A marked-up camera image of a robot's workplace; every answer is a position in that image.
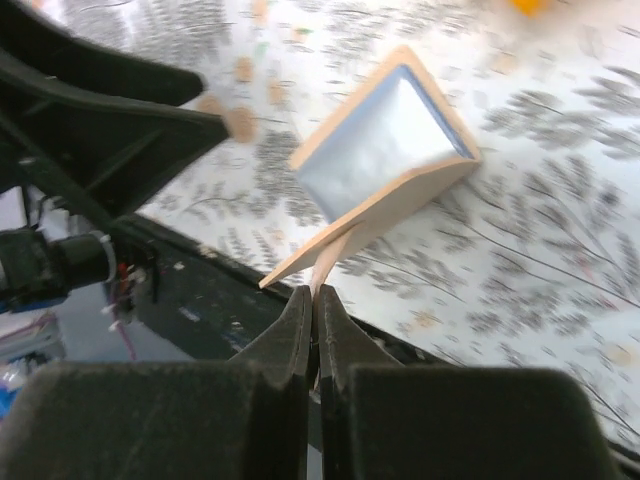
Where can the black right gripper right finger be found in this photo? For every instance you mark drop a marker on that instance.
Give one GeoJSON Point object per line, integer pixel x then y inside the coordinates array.
{"type": "Point", "coordinates": [386, 420]}

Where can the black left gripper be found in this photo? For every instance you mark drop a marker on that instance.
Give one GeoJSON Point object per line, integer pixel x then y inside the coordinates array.
{"type": "Point", "coordinates": [98, 132]}

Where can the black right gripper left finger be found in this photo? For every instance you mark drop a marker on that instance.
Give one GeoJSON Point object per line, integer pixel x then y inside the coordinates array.
{"type": "Point", "coordinates": [244, 418]}

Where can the yellow plastic bin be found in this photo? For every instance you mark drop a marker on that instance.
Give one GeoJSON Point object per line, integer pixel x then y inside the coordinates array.
{"type": "Point", "coordinates": [530, 7]}

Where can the floral patterned table mat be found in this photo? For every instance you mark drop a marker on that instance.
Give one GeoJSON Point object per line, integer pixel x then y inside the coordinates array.
{"type": "Point", "coordinates": [533, 260]}

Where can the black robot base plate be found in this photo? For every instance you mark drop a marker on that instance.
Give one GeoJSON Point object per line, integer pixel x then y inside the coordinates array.
{"type": "Point", "coordinates": [207, 305]}

